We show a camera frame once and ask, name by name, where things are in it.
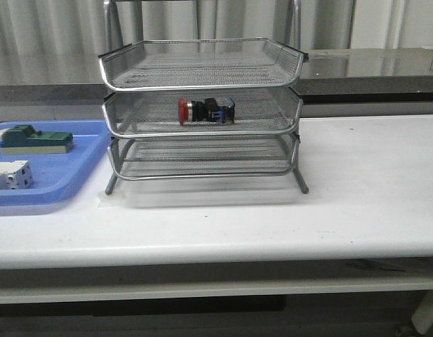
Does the red emergency stop button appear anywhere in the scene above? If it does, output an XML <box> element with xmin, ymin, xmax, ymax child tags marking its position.
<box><xmin>178</xmin><ymin>97</ymin><xmax>235</xmax><ymax>125</ymax></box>

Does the mesh tray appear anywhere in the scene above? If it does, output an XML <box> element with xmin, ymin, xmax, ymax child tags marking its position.
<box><xmin>98</xmin><ymin>38</ymin><xmax>309</xmax><ymax>92</ymax></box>
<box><xmin>108</xmin><ymin>135</ymin><xmax>300</xmax><ymax>180</ymax></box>
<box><xmin>102</xmin><ymin>87</ymin><xmax>303</xmax><ymax>138</ymax></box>

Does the blue plastic tray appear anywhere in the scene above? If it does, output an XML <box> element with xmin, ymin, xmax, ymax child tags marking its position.
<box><xmin>0</xmin><ymin>119</ymin><xmax>110</xmax><ymax>206</ymax></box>

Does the green electrical module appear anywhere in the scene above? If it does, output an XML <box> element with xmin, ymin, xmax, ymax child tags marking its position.
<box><xmin>0</xmin><ymin>124</ymin><xmax>74</xmax><ymax>154</ymax></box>

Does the white circuit breaker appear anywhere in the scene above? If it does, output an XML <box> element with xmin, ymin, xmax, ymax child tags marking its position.
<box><xmin>0</xmin><ymin>160</ymin><xmax>33</xmax><ymax>190</ymax></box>

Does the white table leg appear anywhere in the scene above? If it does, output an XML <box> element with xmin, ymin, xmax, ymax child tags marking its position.
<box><xmin>411</xmin><ymin>290</ymin><xmax>433</xmax><ymax>335</ymax></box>

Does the grey metal rack frame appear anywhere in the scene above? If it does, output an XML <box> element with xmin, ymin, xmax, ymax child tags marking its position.
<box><xmin>102</xmin><ymin>0</ymin><xmax>310</xmax><ymax>196</ymax></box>

